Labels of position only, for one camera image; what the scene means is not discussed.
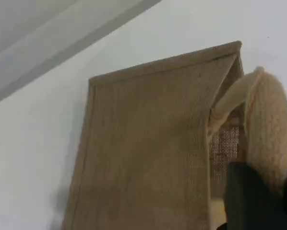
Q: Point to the brown jute tote bag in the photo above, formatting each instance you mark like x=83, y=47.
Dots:
x=146, y=143

